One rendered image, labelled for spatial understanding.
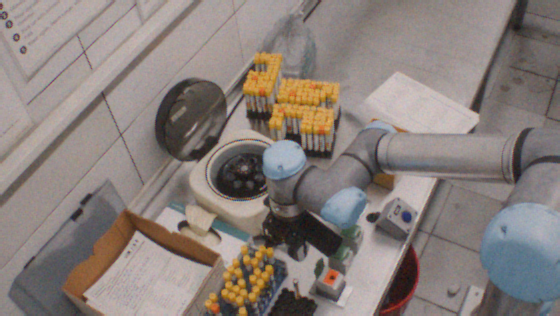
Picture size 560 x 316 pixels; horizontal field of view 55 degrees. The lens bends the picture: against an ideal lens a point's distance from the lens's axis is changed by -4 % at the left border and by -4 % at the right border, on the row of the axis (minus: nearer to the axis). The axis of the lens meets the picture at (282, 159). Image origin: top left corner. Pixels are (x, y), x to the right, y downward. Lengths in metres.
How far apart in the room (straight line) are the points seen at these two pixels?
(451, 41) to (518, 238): 1.35
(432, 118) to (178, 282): 0.85
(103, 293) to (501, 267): 0.94
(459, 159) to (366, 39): 1.11
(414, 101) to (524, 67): 1.66
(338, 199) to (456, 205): 1.68
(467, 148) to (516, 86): 2.31
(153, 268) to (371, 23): 1.14
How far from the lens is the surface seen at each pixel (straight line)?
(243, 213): 1.35
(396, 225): 1.37
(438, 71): 1.84
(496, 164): 0.85
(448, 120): 1.67
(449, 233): 2.50
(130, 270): 1.39
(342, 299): 1.33
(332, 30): 1.99
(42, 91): 1.18
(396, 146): 0.96
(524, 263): 0.71
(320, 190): 0.96
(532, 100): 3.13
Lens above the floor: 2.09
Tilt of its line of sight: 50 degrees down
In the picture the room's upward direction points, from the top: 8 degrees counter-clockwise
